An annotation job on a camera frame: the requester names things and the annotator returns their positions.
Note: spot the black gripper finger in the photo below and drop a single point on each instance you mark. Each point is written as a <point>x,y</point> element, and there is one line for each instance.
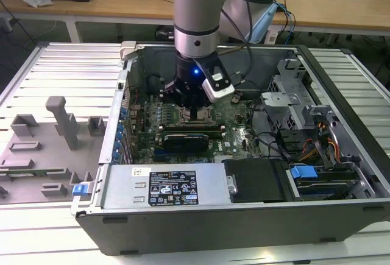
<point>196,114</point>
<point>170,93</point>

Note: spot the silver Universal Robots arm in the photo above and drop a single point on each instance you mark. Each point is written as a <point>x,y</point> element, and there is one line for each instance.
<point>195,3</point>

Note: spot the CPU socket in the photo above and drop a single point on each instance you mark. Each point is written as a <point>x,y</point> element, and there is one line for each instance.
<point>182,121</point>

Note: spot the blue expansion slot clip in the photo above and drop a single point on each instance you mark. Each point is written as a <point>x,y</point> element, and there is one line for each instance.
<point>123,113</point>
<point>118,150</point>
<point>121,131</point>

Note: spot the black drive bay cover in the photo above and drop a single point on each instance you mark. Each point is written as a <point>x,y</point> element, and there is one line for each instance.
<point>256,179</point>

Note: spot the black round fan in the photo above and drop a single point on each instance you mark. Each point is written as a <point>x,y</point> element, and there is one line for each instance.
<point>155,85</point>

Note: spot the round coin cell battery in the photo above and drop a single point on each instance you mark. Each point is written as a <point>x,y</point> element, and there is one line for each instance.
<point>236,99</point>

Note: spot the green motherboard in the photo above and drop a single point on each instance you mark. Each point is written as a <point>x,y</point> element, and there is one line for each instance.
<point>237,137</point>

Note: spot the small silver heat sink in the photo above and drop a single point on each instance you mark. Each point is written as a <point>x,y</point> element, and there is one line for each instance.
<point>224,159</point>

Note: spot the silver metal drive cage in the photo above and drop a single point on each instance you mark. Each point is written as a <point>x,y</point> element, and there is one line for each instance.
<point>280,100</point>

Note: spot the white label tag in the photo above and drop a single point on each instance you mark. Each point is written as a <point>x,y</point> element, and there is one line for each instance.
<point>272,37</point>

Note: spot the wooden desk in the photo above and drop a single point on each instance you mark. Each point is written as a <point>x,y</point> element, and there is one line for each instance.
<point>122,6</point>

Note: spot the silver power supply with label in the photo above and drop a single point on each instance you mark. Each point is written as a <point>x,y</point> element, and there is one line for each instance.
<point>122,185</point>

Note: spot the black open PC case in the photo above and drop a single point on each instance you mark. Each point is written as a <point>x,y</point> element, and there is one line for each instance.
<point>213,231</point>

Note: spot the blue disk carrier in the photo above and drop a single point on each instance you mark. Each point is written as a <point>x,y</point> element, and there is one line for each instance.
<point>303,173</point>

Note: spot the blue case side latch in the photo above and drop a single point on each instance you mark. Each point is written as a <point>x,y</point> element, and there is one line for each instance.
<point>78,190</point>

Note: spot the black hard disk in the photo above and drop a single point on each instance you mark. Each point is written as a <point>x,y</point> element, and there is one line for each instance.
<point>323,187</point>

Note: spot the grey parts rack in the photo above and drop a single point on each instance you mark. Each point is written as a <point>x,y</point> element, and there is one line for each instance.
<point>36,158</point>

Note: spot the green RAM stick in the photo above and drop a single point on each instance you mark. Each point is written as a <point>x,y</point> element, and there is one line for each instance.
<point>30,174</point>

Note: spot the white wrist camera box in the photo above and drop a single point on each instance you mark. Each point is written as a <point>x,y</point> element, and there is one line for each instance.
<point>219,89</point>

